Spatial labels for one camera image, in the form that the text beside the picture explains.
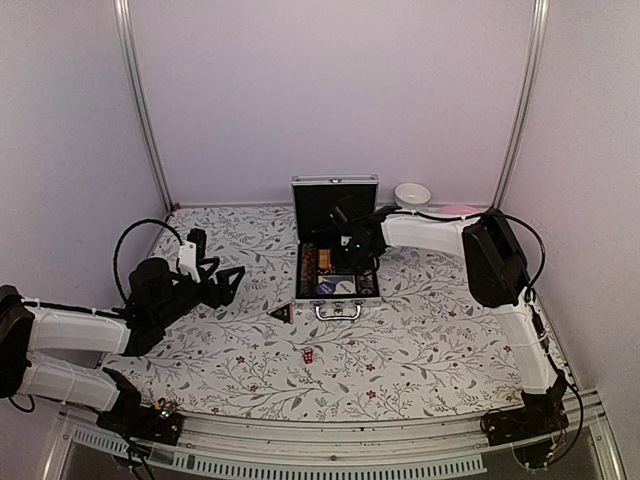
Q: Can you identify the aluminium poker case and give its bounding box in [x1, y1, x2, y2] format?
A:
[291, 174, 380, 322]

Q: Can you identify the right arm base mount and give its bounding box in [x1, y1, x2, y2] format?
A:
[480, 393, 569, 446]

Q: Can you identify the poker chip row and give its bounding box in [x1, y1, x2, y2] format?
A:
[299, 243, 317, 297]
[356, 271, 378, 297]

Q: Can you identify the blue playing card deck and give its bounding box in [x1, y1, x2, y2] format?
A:
[318, 274, 355, 284]

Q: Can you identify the front aluminium rail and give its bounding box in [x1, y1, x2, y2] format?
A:
[43, 390, 629, 479]

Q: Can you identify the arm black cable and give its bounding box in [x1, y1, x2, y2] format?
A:
[112, 217, 184, 306]
[409, 209, 585, 466]

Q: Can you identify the red playing card deck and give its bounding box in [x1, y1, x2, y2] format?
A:
[317, 249, 333, 270]

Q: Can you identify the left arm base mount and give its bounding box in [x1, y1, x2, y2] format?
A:
[96, 398, 184, 446]

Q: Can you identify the pink plate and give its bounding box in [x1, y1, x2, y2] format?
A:
[438, 205, 481, 216]

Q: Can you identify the right aluminium frame post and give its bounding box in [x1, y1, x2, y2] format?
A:
[492, 0, 550, 209]

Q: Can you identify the white dealer chip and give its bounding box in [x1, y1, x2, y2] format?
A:
[334, 280, 357, 295]

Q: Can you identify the right poker chip row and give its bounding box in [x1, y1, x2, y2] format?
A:
[356, 271, 378, 297]

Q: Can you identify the floral table cloth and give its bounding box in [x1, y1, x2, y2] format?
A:
[104, 206, 522, 422]

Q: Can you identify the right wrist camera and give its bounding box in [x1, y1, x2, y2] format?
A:
[329, 206, 353, 246]

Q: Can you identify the blue small blind chip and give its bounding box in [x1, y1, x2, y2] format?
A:
[316, 282, 336, 296]

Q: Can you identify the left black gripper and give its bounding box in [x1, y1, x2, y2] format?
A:
[153, 257, 245, 330]

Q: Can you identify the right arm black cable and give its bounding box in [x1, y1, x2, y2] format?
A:
[409, 209, 585, 466]

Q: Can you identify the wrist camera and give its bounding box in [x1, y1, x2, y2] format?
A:
[329, 206, 353, 246]
[178, 228, 207, 283]

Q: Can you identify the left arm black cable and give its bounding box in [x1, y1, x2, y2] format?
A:
[112, 217, 184, 306]

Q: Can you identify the white bowl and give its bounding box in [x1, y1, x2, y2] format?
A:
[394, 183, 431, 210]

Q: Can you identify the aluminium frame post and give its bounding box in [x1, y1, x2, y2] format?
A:
[492, 0, 550, 209]
[113, 0, 174, 213]

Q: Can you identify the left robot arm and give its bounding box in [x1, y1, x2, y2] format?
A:
[1, 257, 245, 434]

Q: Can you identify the triangular all in button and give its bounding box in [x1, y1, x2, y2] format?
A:
[268, 303, 294, 324]

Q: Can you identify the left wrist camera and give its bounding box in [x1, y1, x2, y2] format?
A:
[178, 228, 207, 283]

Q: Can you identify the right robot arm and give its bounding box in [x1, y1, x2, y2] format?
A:
[329, 206, 567, 436]

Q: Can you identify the left poker chip row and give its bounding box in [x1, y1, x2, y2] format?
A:
[299, 243, 317, 297]

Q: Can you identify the left aluminium frame post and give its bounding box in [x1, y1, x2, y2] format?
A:
[113, 0, 174, 213]

